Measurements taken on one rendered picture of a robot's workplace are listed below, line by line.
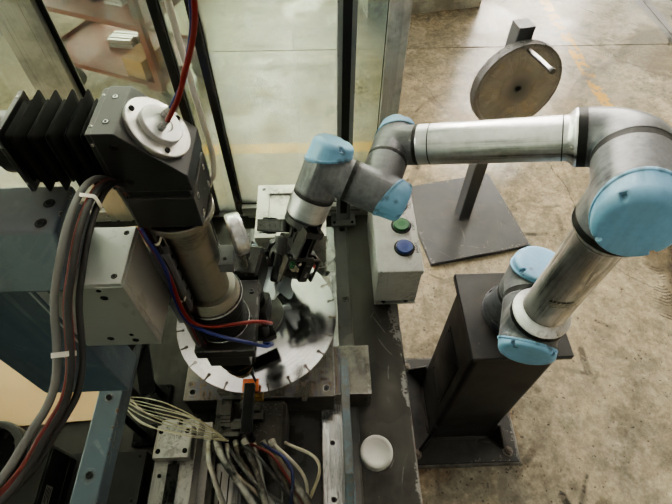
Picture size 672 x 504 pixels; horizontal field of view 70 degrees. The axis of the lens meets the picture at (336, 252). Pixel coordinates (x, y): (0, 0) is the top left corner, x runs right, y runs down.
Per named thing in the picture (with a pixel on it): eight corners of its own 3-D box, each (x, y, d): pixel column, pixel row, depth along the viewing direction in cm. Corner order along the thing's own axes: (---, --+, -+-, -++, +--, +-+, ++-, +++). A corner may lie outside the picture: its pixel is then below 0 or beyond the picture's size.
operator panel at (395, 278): (366, 222, 141) (369, 186, 129) (403, 221, 141) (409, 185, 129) (374, 304, 125) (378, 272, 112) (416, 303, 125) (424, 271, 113)
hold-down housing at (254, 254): (250, 303, 87) (231, 233, 71) (276, 305, 87) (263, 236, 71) (243, 329, 84) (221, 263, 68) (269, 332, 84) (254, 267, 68)
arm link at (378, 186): (422, 162, 85) (365, 137, 85) (408, 207, 79) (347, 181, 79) (405, 189, 92) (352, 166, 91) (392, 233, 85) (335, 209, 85)
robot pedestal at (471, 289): (493, 358, 196) (563, 248, 136) (518, 462, 172) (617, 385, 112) (395, 361, 195) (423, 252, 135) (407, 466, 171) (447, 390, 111)
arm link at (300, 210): (286, 183, 87) (324, 189, 91) (278, 205, 89) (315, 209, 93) (303, 205, 81) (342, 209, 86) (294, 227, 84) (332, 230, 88)
